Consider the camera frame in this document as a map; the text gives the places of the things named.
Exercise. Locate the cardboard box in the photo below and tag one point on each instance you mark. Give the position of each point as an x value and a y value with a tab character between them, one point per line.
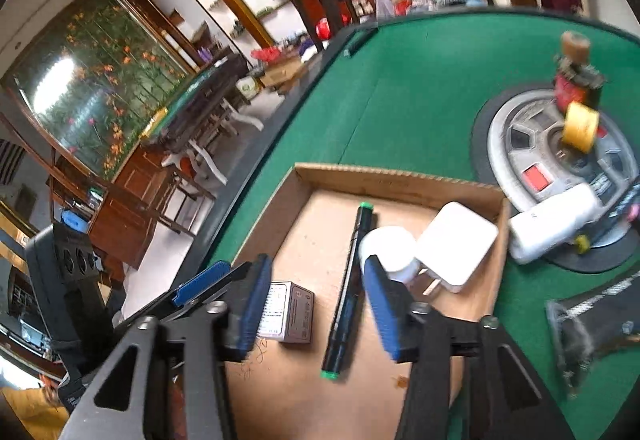
310	230

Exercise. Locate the small grey printed carton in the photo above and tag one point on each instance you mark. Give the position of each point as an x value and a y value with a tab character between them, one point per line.
292	312

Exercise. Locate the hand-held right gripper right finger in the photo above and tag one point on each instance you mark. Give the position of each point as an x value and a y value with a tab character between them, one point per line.
387	310

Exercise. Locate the white round jar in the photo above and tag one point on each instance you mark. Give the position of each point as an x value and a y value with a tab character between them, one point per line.
387	245

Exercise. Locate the white plastic chair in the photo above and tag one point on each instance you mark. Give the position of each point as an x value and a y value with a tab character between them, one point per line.
210	155

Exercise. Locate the yellow tape roll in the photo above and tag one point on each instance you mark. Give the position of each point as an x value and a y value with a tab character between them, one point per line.
580	126

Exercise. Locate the wooden mahjong table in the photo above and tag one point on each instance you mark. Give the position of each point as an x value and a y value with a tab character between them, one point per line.
205	95

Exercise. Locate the flower painting panel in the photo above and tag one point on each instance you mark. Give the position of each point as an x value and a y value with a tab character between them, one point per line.
100	80

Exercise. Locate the white square adapter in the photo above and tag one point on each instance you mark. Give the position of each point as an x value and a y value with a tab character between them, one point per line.
457	240

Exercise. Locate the small brown cardboard carton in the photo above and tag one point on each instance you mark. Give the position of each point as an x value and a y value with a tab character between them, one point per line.
282	72

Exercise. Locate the brown wooden cabinet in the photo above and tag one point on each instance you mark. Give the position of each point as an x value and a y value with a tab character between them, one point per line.
135	200

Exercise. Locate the brown wooden spool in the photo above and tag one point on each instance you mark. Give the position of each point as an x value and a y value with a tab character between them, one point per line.
575	47

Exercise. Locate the black marker with green caps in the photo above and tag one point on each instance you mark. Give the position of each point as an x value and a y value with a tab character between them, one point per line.
345	300

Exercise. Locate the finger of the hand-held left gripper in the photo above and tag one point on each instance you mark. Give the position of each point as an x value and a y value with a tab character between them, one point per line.
200	282

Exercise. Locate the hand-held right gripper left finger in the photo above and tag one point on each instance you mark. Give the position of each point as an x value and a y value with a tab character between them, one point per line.
255	310

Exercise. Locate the black plastic packet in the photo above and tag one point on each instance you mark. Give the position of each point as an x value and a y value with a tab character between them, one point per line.
585	325

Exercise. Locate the round mahjong table console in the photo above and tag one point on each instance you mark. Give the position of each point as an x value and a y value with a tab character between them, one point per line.
530	140

